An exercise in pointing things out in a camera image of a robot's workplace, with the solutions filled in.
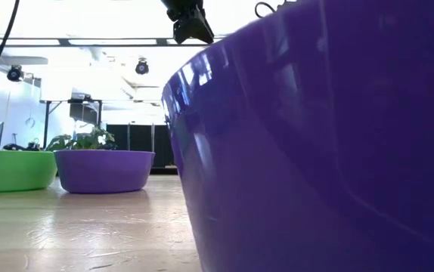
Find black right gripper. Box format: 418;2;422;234
160;0;215;45

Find purple plastic mini bowl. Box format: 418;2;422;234
53;149;156;195

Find large purple bowl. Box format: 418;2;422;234
161;0;434;272

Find green plastic mini bowl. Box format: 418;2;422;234
0;150;58;194

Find black round ceiling lamp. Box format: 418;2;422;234
6;64;24;82
135;58;150;76

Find black partition panels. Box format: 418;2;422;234
106;123;175;169

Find black-legged table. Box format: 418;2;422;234
39;93;104;149

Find green potted plant white pot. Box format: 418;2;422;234
45;126;118;152

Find black aluminium table frame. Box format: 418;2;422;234
149;167;179;175

